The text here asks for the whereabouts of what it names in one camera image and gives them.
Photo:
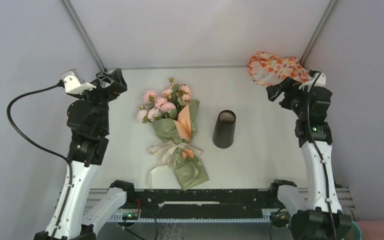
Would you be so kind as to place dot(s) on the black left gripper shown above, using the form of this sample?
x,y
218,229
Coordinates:
x,y
114,79

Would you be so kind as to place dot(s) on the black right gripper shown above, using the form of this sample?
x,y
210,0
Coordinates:
x,y
289,86

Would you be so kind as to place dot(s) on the pink flower bouquet green wrap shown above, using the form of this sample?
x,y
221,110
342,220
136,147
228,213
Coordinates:
x,y
172,115

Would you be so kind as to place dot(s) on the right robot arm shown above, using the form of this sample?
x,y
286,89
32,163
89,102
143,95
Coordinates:
x,y
319,216

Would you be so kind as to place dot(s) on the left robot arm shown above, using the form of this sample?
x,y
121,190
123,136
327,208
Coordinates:
x,y
88,120

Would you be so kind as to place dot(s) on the black conical vase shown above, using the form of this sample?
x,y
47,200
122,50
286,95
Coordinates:
x,y
224,130

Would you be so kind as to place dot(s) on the orange floral cloth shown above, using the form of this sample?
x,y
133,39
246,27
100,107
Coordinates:
x,y
267,69

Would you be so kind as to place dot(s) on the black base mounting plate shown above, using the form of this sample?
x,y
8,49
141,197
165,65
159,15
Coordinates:
x,y
203,204

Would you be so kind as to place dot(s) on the teal cup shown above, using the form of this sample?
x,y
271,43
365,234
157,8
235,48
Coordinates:
x,y
356,233

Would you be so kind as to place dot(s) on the pink cup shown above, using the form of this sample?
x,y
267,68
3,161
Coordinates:
x,y
371,230

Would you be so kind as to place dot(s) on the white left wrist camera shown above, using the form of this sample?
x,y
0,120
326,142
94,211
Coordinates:
x,y
73,83

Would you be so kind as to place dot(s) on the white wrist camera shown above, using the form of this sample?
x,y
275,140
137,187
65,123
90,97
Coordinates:
x,y
73,83
316,79

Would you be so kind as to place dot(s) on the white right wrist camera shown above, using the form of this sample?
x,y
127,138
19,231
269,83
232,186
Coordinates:
x,y
316,79

